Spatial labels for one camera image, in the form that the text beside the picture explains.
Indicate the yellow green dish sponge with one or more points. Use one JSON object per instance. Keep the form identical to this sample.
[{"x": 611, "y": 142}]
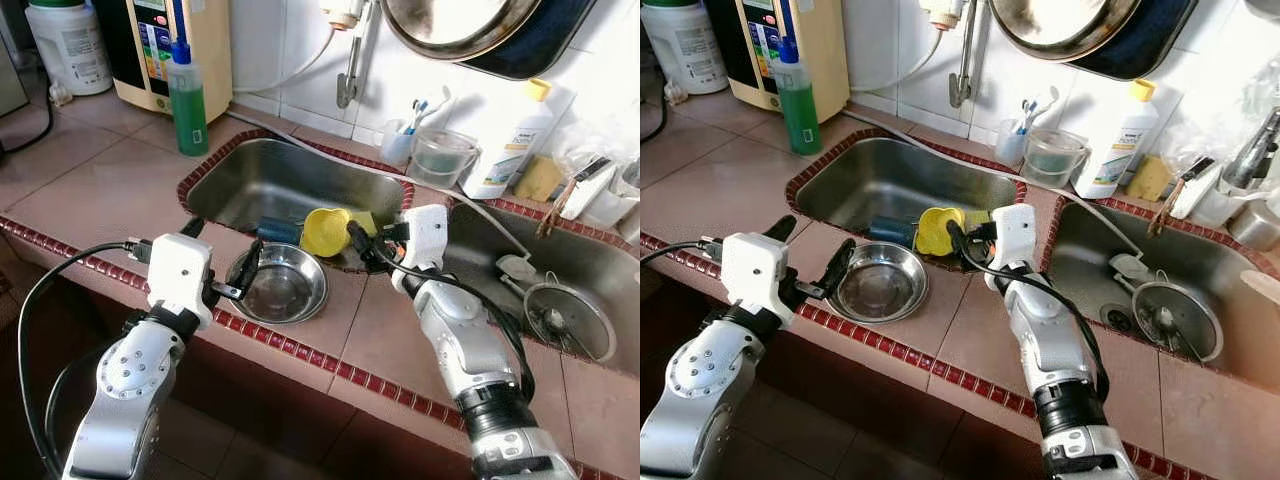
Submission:
[
  {"x": 976, "y": 217},
  {"x": 365, "y": 220}
]

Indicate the steel pot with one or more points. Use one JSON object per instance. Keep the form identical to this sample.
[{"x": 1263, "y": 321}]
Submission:
[{"x": 1257, "y": 226}]

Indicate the green dish soap bottle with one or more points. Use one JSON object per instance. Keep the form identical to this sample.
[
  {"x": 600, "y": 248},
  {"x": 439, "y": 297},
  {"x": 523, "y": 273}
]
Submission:
[
  {"x": 188, "y": 115},
  {"x": 798, "y": 112}
]

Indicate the large white jug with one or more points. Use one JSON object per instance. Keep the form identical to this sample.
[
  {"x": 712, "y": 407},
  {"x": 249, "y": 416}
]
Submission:
[
  {"x": 685, "y": 50},
  {"x": 70, "y": 50}
]

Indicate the yellow sponge cloth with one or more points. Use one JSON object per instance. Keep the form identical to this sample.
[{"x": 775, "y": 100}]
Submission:
[
  {"x": 538, "y": 180},
  {"x": 1150, "y": 179}
]

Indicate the dark blue pan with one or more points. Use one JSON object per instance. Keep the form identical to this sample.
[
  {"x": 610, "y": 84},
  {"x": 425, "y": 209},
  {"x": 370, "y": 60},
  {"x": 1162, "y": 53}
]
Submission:
[
  {"x": 1160, "y": 50},
  {"x": 555, "y": 50}
]

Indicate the white plastic container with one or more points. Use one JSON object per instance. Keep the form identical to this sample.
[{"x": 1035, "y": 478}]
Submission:
[
  {"x": 593, "y": 203},
  {"x": 1196, "y": 200}
]

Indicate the wide steel sink basin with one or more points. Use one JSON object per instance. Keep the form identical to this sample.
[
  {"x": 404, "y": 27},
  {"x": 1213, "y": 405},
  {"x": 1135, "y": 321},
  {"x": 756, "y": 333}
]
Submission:
[
  {"x": 270, "y": 180},
  {"x": 880, "y": 180}
]

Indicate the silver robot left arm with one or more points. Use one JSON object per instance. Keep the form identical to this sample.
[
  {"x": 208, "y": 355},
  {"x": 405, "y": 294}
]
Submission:
[
  {"x": 700, "y": 400},
  {"x": 125, "y": 400}
]

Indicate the white blue toothbrush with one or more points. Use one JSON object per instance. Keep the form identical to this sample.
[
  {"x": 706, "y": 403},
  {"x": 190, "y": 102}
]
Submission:
[
  {"x": 1037, "y": 108},
  {"x": 427, "y": 108}
]

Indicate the white detergent bottle yellow cap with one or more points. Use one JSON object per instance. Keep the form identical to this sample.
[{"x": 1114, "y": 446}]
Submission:
[
  {"x": 505, "y": 155},
  {"x": 1113, "y": 155}
]

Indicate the shallow steel bowl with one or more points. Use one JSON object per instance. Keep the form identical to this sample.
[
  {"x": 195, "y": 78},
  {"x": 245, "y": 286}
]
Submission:
[
  {"x": 890, "y": 290},
  {"x": 290, "y": 290}
]

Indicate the dark teal cup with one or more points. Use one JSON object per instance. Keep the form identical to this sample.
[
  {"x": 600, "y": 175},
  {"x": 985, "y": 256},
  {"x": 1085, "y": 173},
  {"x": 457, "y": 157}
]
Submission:
[
  {"x": 890, "y": 231},
  {"x": 278, "y": 232}
]

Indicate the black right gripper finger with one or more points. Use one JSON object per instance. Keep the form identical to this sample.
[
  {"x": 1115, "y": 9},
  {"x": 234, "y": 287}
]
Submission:
[
  {"x": 365, "y": 247},
  {"x": 964, "y": 245}
]

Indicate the steel wall faucet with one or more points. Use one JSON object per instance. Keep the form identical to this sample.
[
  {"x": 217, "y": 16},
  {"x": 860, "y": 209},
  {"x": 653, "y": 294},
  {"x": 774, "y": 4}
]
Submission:
[
  {"x": 960, "y": 85},
  {"x": 348, "y": 85}
]

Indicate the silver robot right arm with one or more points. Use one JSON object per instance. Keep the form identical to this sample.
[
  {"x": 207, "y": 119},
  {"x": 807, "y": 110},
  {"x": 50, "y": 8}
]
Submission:
[
  {"x": 460, "y": 340},
  {"x": 1045, "y": 340}
]

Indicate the deep steel sink basin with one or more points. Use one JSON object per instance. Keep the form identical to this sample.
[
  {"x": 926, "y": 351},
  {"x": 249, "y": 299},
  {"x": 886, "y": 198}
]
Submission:
[
  {"x": 1090, "y": 255},
  {"x": 480, "y": 250}
]

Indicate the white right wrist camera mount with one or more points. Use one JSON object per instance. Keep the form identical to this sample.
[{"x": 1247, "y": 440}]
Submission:
[
  {"x": 422, "y": 240},
  {"x": 1012, "y": 240}
]

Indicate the clear plastic bucket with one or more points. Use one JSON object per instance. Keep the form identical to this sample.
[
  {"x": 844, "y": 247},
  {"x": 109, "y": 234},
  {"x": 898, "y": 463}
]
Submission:
[
  {"x": 445, "y": 165},
  {"x": 1055, "y": 165}
]

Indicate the clear plastic cup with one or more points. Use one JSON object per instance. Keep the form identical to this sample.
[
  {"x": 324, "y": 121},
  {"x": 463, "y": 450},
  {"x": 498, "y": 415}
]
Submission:
[
  {"x": 396, "y": 148},
  {"x": 1009, "y": 148}
]

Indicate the clear plastic bag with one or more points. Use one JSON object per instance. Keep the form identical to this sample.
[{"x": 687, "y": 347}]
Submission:
[
  {"x": 1205, "y": 130},
  {"x": 595, "y": 140}
]

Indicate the steel utensil bundle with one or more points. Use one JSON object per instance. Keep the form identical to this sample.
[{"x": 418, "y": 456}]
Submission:
[{"x": 1257, "y": 152}]

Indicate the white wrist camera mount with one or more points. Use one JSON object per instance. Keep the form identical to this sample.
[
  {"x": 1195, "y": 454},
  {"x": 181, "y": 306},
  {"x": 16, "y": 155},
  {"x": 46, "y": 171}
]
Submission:
[
  {"x": 422, "y": 240},
  {"x": 180, "y": 275},
  {"x": 755, "y": 275},
  {"x": 1012, "y": 240}
]

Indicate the cream water ioniser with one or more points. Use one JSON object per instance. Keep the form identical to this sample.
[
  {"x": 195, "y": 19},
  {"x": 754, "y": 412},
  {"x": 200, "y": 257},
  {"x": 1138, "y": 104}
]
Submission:
[
  {"x": 830, "y": 55},
  {"x": 212, "y": 55}
]

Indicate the large steel wok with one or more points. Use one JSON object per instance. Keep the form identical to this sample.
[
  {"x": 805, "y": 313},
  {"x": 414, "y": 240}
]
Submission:
[
  {"x": 1060, "y": 35},
  {"x": 450, "y": 35}
]

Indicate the small steel ladle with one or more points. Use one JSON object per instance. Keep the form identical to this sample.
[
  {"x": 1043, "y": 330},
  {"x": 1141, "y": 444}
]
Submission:
[
  {"x": 556, "y": 322},
  {"x": 1166, "y": 322}
]

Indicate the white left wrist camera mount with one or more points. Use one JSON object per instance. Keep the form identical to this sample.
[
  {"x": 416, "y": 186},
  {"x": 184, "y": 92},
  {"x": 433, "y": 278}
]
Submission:
[
  {"x": 755, "y": 275},
  {"x": 180, "y": 275}
]

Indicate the yellow plastic bowl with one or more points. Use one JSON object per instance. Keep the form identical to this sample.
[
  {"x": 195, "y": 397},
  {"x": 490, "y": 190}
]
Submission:
[
  {"x": 933, "y": 232},
  {"x": 322, "y": 235}
]

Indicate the round sink drain strainer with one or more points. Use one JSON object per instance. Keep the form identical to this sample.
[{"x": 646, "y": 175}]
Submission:
[{"x": 1118, "y": 320}]

